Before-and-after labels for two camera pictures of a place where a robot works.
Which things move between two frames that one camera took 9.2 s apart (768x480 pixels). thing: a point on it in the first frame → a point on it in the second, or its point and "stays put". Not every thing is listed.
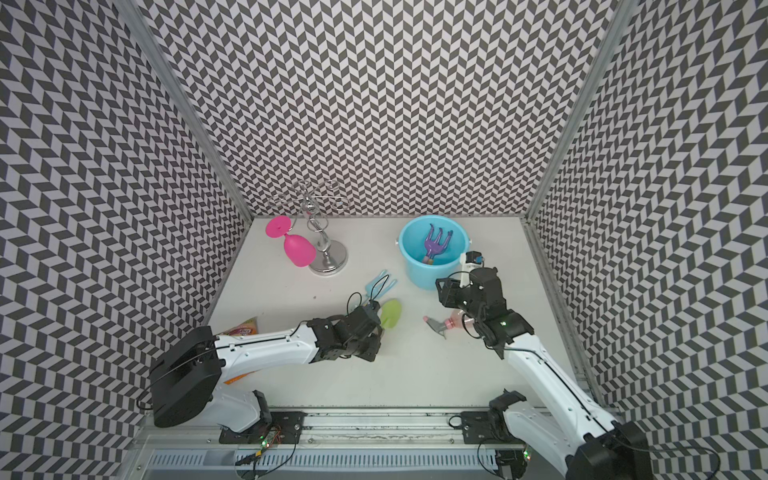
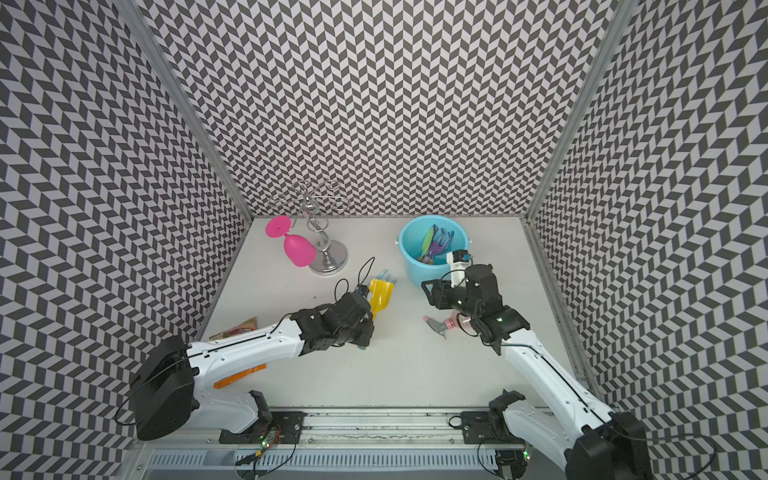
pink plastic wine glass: [298, 251] stays put
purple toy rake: [434, 247] stays put
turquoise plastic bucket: [446, 263] stays put
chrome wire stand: [331, 255] stays put
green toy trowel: [391, 312] → [427, 242]
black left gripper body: [366, 349] → [361, 335]
